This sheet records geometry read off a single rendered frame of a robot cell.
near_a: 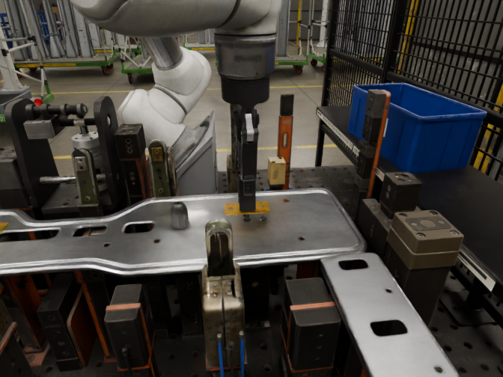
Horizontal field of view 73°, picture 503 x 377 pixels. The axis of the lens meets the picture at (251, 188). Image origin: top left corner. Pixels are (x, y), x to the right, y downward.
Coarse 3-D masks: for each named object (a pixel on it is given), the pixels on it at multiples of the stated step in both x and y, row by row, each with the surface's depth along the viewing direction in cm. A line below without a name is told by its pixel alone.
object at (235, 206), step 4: (228, 204) 64; (232, 204) 64; (236, 204) 64; (256, 204) 64; (260, 204) 64; (264, 204) 64; (268, 204) 64; (228, 208) 63; (232, 208) 64; (236, 208) 63; (256, 208) 63; (260, 208) 63; (264, 208) 63; (268, 208) 63; (228, 212) 62; (232, 212) 62; (236, 212) 62; (240, 212) 62; (244, 212) 62; (248, 212) 62; (252, 212) 62; (256, 212) 62; (260, 212) 62; (264, 212) 62; (268, 212) 62
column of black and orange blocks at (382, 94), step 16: (368, 96) 74; (384, 96) 71; (368, 112) 74; (384, 112) 72; (368, 128) 75; (384, 128) 74; (368, 144) 77; (368, 160) 78; (368, 176) 80; (352, 192) 86; (368, 192) 82; (352, 208) 87
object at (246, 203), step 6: (240, 180) 59; (252, 180) 59; (240, 186) 59; (252, 186) 60; (240, 192) 60; (252, 192) 60; (240, 198) 61; (246, 198) 61; (252, 198) 61; (240, 204) 61; (246, 204) 61; (252, 204) 61; (240, 210) 62; (246, 210) 62
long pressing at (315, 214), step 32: (256, 192) 73; (288, 192) 73; (320, 192) 74; (32, 224) 63; (64, 224) 63; (96, 224) 63; (128, 224) 64; (160, 224) 63; (192, 224) 63; (256, 224) 63; (288, 224) 63; (320, 224) 63; (352, 224) 64; (0, 256) 56; (32, 256) 56; (64, 256) 56; (96, 256) 56; (128, 256) 56; (160, 256) 56; (192, 256) 56; (256, 256) 56; (288, 256) 56; (320, 256) 56
